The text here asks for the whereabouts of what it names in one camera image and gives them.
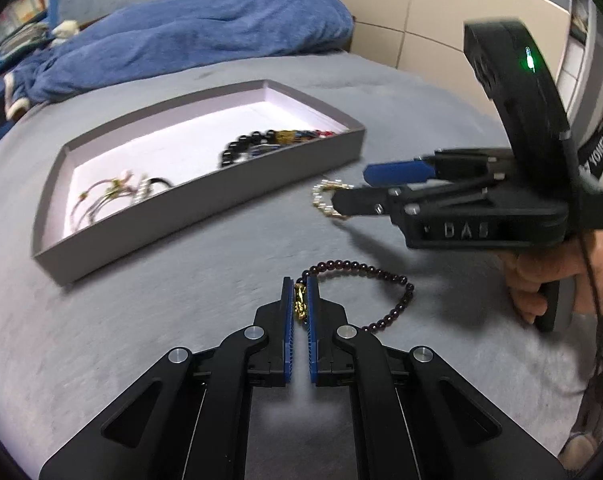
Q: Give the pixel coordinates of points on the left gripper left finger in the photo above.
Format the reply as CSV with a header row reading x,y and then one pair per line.
x,y
288,295

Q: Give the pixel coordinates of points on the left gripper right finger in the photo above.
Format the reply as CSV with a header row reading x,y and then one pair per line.
x,y
312,297

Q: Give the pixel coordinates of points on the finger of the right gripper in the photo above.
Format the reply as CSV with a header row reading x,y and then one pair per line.
x,y
399,173
366,201

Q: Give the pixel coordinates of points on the red gold bead jewelry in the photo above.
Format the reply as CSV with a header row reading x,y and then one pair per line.
x,y
287,137

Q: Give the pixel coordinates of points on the pearl bar hair clip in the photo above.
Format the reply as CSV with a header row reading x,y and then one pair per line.
x,y
142,190

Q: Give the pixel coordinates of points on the person's right hand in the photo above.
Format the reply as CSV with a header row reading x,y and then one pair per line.
x,y
524,274

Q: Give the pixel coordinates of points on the beige wardrobe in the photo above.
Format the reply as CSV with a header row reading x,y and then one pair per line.
x,y
425,38

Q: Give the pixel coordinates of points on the blue fleece blanket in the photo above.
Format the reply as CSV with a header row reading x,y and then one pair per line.
x,y
160,37

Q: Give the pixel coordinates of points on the grey shallow cardboard box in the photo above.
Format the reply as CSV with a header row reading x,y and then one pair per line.
x,y
85,218

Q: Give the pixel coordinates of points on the white plush toy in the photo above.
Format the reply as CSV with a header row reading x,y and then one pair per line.
x,y
63,32

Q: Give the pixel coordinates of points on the row of books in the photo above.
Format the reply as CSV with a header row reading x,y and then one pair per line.
x,y
19,13

